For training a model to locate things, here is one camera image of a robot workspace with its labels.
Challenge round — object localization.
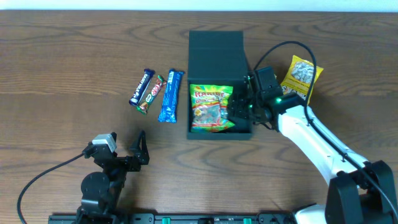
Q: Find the green Haribo gummy bag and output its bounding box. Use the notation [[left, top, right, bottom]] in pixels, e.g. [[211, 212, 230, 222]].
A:
[[190, 84, 235, 133]]

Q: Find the blue Oreo cookie pack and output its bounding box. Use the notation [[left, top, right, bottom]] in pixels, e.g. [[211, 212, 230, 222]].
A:
[[158, 69, 185, 123]]

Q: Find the yellow snack bag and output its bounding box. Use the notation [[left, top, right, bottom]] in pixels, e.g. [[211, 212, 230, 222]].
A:
[[280, 55, 313, 100]]

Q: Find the dark blue chocolate bar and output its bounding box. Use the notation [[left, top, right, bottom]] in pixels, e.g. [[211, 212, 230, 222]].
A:
[[129, 68, 155, 106]]

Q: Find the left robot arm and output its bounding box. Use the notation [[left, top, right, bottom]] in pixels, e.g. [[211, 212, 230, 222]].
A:
[[75, 130, 150, 223]]

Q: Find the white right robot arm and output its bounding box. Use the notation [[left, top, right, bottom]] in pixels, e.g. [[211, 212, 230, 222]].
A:
[[228, 92, 397, 223]]

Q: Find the green red chocolate bar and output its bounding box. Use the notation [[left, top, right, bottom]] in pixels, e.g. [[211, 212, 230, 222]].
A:
[[137, 75, 167, 114]]

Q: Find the black open gift box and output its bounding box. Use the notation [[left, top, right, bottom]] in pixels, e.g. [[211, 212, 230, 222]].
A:
[[187, 30, 252, 141]]

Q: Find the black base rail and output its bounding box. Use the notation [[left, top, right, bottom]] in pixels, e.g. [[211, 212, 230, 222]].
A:
[[48, 213, 297, 224]]

